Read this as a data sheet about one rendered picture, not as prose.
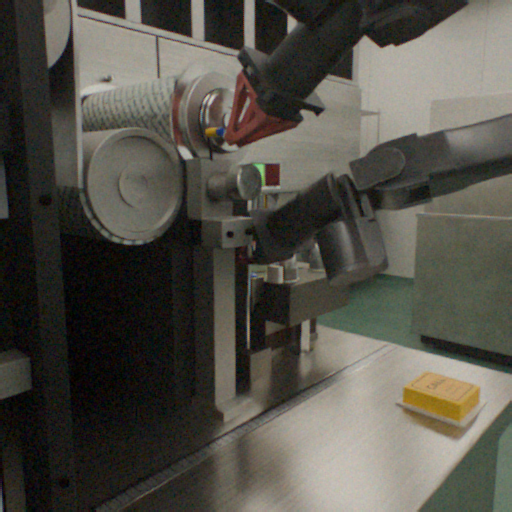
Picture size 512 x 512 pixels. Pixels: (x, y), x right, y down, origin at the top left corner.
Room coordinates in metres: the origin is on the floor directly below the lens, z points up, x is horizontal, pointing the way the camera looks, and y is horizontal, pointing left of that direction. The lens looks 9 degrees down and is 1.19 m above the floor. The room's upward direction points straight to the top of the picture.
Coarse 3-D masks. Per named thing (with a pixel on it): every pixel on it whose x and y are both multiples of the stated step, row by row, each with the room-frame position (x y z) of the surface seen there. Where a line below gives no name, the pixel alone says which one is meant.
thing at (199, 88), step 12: (216, 72) 0.59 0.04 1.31; (192, 84) 0.57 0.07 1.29; (204, 84) 0.58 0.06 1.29; (216, 84) 0.59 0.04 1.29; (228, 84) 0.61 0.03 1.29; (192, 96) 0.56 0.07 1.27; (204, 96) 0.58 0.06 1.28; (192, 108) 0.56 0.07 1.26; (192, 120) 0.56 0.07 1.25; (192, 132) 0.56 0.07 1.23; (192, 144) 0.56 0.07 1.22; (204, 144) 0.58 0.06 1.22; (204, 156) 0.58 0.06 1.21; (216, 156) 0.59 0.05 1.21; (228, 156) 0.61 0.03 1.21; (240, 156) 0.62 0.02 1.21
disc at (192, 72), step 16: (192, 64) 0.58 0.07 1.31; (208, 64) 0.59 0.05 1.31; (224, 64) 0.61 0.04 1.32; (176, 80) 0.56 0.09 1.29; (192, 80) 0.57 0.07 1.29; (176, 96) 0.56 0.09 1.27; (176, 112) 0.56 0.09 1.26; (176, 128) 0.55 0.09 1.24; (176, 144) 0.56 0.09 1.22; (256, 144) 0.65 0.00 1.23
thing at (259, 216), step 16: (272, 208) 0.62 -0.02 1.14; (288, 208) 0.57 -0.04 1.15; (256, 224) 0.58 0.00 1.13; (272, 224) 0.59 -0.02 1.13; (288, 224) 0.57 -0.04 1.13; (304, 224) 0.56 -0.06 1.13; (272, 240) 0.58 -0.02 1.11; (288, 240) 0.58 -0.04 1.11; (304, 240) 0.58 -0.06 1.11; (272, 256) 0.57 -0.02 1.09
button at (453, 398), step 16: (416, 384) 0.57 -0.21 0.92; (432, 384) 0.57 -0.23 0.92; (448, 384) 0.57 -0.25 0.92; (464, 384) 0.57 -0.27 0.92; (416, 400) 0.55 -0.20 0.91; (432, 400) 0.54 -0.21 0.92; (448, 400) 0.53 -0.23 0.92; (464, 400) 0.53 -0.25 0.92; (448, 416) 0.52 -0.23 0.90; (464, 416) 0.53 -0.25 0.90
